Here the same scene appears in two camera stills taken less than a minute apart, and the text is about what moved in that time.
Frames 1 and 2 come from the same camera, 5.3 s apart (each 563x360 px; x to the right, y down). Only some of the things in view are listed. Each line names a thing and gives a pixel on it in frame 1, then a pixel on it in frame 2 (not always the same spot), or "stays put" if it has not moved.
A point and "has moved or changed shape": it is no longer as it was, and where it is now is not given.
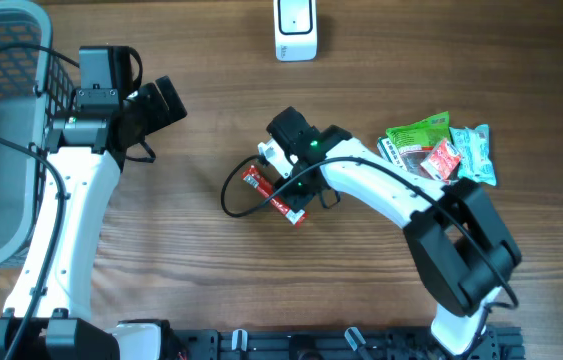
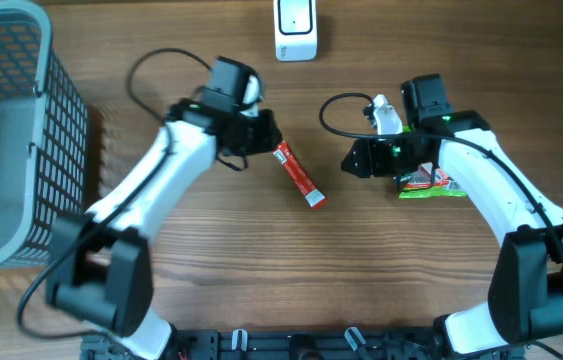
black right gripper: x=291 y=195 to x=371 y=160
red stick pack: x=255 y=177 has moved or changed shape
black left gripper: x=161 y=115 to x=270 y=137
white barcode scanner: x=295 y=27 stays put
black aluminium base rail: x=501 y=343 stays put
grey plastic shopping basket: x=12 y=85 stays put
